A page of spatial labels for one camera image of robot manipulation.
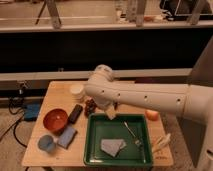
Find black eraser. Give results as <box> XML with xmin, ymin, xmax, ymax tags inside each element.
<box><xmin>69</xmin><ymin>104</ymin><xmax>83</xmax><ymax>124</ymax></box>

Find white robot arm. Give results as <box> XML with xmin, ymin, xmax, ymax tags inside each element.
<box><xmin>85</xmin><ymin>65</ymin><xmax>213</xmax><ymax>171</ymax></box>

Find green plastic tray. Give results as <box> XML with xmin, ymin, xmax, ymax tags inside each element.
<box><xmin>84</xmin><ymin>114</ymin><xmax>153</xmax><ymax>168</ymax></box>

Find bunch of dark grapes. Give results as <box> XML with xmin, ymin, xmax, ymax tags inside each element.
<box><xmin>84</xmin><ymin>99</ymin><xmax>97</xmax><ymax>117</ymax></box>

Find grey folded cloth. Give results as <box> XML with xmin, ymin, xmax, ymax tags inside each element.
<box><xmin>101</xmin><ymin>139</ymin><xmax>127</xmax><ymax>157</ymax></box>

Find silver fork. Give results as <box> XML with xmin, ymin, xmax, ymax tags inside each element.
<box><xmin>124</xmin><ymin>122</ymin><xmax>142</xmax><ymax>147</ymax></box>

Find red yellow apple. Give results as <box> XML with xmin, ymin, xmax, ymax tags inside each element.
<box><xmin>145</xmin><ymin>110</ymin><xmax>159</xmax><ymax>121</ymax></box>

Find white cup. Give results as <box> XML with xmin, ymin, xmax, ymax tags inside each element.
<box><xmin>70</xmin><ymin>84</ymin><xmax>85</xmax><ymax>101</ymax></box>

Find blue sponge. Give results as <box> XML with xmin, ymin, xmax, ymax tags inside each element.
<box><xmin>57</xmin><ymin>126</ymin><xmax>77</xmax><ymax>149</ymax></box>

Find red bowl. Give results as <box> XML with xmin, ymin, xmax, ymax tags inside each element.
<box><xmin>43</xmin><ymin>108</ymin><xmax>68</xmax><ymax>133</ymax></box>

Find blue cup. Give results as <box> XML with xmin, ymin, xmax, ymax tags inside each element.
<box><xmin>38</xmin><ymin>135</ymin><xmax>56</xmax><ymax>153</ymax></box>

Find blue power box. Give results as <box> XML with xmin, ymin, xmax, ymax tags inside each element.
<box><xmin>24</xmin><ymin>103</ymin><xmax>41</xmax><ymax>121</ymax></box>

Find black cables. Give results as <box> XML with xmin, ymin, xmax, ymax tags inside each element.
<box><xmin>0</xmin><ymin>96</ymin><xmax>28</xmax><ymax>148</ymax></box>

